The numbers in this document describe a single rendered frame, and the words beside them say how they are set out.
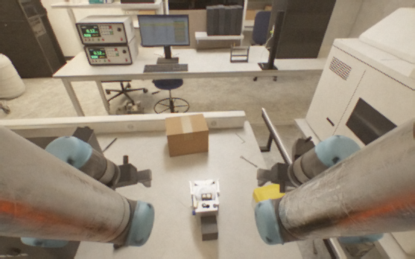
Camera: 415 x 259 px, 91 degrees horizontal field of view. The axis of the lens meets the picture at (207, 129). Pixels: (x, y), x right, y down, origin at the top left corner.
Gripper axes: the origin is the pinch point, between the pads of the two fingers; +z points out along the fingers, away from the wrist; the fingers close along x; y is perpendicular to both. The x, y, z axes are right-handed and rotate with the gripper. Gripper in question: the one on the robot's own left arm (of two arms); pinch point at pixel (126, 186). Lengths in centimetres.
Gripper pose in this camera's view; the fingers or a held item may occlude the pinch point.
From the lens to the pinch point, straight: 73.5
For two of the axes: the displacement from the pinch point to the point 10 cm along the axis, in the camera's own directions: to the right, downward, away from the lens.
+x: -9.8, 1.9, -0.4
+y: -1.9, -8.7, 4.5
